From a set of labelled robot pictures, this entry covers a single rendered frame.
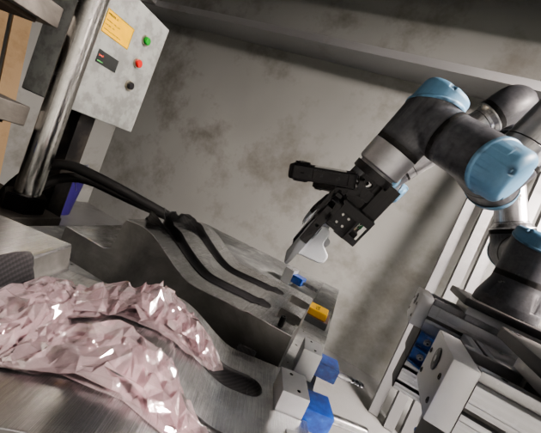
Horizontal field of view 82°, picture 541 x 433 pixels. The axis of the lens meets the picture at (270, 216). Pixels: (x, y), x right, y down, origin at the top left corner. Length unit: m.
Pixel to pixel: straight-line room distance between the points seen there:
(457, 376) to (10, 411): 0.45
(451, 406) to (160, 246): 0.50
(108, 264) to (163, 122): 3.24
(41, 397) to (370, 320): 2.64
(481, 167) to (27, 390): 0.50
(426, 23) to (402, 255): 1.90
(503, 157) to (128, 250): 0.61
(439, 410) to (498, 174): 0.30
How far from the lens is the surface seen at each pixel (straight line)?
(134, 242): 0.65
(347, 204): 0.51
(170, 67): 4.06
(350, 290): 2.80
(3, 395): 0.32
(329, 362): 0.65
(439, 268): 2.40
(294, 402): 0.44
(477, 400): 0.51
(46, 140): 0.98
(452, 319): 0.99
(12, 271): 0.48
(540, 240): 1.02
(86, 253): 0.72
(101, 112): 1.22
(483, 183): 0.47
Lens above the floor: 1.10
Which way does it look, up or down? 5 degrees down
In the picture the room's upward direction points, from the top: 23 degrees clockwise
